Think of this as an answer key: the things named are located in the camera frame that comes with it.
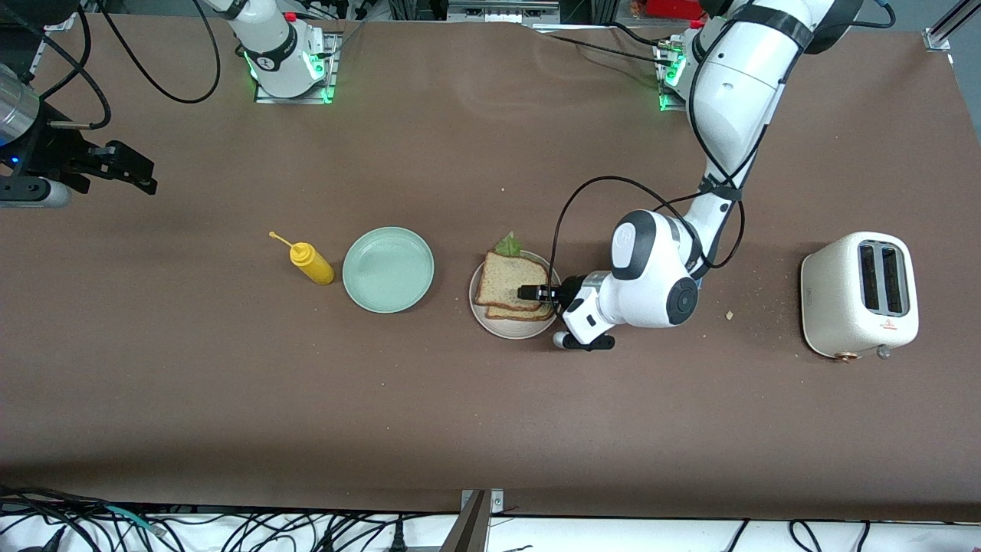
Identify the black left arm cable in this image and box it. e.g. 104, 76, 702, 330
548, 0, 897, 288

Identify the aluminium side rail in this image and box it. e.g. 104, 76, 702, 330
19, 29, 56, 85

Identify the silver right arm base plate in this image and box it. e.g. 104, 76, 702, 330
254, 32, 340, 104

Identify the aluminium profile bar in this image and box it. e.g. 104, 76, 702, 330
441, 489, 491, 552

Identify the yellow mustard squeeze bottle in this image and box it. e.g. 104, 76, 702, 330
268, 230, 336, 286

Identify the grey metal box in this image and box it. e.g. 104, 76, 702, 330
448, 0, 560, 24

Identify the teal cable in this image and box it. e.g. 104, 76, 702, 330
103, 502, 166, 537

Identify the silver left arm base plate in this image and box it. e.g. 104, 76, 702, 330
655, 38, 698, 112

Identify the mint green plate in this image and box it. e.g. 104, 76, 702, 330
343, 226, 435, 314

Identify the black cable on table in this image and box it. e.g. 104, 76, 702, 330
529, 23, 675, 66

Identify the beige plate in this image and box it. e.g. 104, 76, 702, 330
469, 249, 564, 340

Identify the aluminium corner profile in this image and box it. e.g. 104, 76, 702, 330
924, 0, 981, 53

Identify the brown bread slice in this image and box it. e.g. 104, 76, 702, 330
484, 303, 556, 322
474, 251, 550, 312

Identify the white toaster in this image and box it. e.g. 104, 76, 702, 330
801, 232, 920, 363

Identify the red box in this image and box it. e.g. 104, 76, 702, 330
648, 0, 706, 20

